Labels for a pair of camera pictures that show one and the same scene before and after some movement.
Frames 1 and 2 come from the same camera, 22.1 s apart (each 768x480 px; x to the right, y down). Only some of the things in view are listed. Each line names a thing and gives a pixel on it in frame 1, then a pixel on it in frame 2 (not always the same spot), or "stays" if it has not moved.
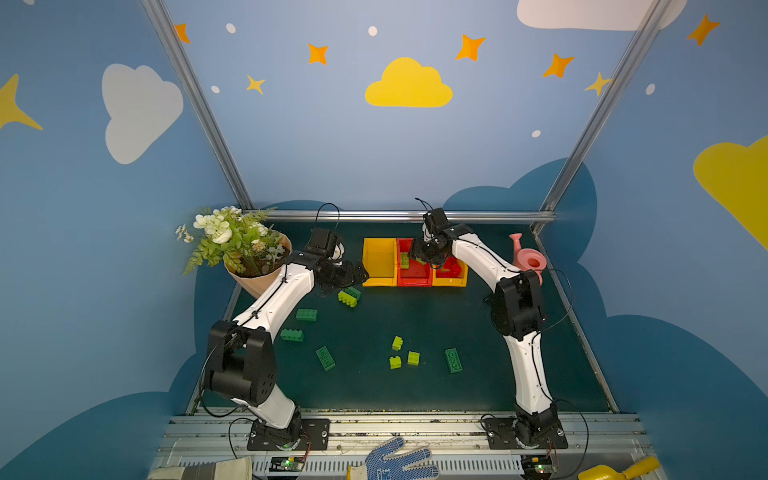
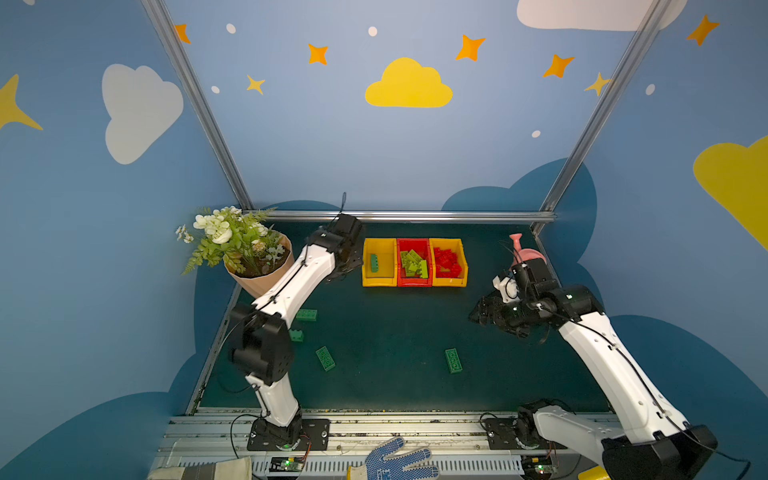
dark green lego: [306, 314] stays
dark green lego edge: [292, 334] stays
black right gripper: [428, 253] -> [492, 310]
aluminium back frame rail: [402, 214] stays
